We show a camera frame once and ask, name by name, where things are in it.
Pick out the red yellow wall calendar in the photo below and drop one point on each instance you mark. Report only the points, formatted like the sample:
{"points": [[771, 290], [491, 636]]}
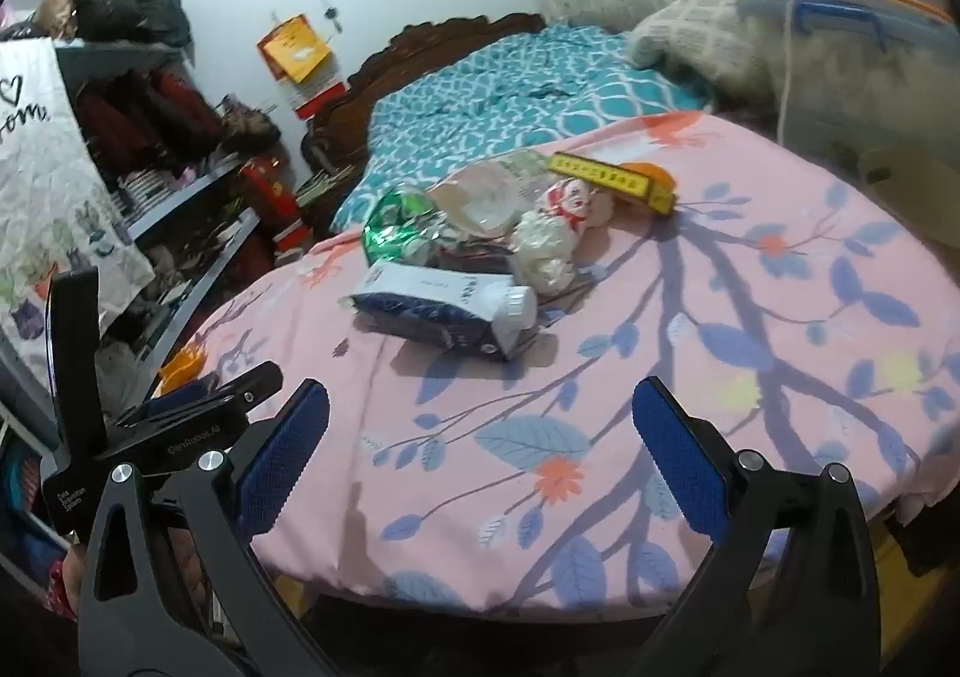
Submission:
{"points": [[296, 47]]}

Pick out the teal patterned bedsheet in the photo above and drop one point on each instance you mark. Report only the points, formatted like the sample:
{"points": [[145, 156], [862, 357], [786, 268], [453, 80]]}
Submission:
{"points": [[465, 115]]}

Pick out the pink floral blanket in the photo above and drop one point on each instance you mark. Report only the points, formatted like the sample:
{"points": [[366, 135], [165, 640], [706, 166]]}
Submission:
{"points": [[675, 347]]}

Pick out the yellow brown box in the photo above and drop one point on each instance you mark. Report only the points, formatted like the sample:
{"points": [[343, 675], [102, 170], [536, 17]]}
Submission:
{"points": [[600, 171]]}

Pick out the green foil wrapper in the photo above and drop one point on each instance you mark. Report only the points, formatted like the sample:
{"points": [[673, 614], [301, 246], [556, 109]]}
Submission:
{"points": [[397, 227]]}

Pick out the red canister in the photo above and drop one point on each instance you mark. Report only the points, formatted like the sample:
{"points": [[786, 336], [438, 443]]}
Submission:
{"points": [[270, 197]]}

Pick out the grey metal shelf rack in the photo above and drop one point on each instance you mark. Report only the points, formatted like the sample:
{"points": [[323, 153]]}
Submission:
{"points": [[202, 186]]}

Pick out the white printed cloth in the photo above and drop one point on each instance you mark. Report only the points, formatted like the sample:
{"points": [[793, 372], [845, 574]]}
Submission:
{"points": [[45, 182]]}

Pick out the white tissue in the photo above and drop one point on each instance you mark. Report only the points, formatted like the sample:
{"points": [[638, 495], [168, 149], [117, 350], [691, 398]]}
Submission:
{"points": [[544, 250]]}

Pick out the clear storage box orange lid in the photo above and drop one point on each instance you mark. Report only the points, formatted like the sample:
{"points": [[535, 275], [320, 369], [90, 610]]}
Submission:
{"points": [[862, 85]]}

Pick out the grey knitted pillow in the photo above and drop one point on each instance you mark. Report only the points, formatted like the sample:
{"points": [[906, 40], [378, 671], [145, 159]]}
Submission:
{"points": [[705, 17]]}

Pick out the clear plastic bag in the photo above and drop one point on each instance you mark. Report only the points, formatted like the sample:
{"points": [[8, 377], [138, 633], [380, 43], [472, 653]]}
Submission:
{"points": [[480, 197]]}

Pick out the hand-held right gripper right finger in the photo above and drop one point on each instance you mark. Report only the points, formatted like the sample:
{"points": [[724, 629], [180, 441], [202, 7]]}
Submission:
{"points": [[679, 459]]}

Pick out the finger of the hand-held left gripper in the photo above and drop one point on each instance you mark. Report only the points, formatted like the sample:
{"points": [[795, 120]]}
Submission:
{"points": [[251, 385]]}

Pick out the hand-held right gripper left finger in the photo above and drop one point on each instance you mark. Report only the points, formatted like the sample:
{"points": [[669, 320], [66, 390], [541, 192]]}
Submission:
{"points": [[289, 448]]}

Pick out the beige bin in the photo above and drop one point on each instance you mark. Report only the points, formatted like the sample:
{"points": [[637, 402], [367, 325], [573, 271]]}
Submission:
{"points": [[907, 171]]}

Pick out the orange plastic object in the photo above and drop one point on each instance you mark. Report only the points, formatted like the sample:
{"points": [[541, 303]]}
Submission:
{"points": [[184, 362]]}

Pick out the blue white carton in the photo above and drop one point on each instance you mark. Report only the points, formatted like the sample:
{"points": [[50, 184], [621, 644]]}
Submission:
{"points": [[420, 317]]}

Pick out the dark red folded clothes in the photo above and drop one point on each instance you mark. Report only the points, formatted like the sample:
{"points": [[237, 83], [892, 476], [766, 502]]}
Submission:
{"points": [[127, 122]]}

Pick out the red white wrapper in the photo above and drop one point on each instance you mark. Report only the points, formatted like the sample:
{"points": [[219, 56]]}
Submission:
{"points": [[570, 201]]}

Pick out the orange peel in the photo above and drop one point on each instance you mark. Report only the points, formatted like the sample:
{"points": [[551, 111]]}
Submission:
{"points": [[652, 173]]}

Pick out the person's left forearm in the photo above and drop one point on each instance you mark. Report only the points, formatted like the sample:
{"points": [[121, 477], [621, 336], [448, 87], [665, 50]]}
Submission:
{"points": [[64, 587]]}

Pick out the carved wooden headboard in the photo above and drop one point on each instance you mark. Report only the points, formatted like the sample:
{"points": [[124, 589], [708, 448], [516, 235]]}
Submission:
{"points": [[352, 85]]}

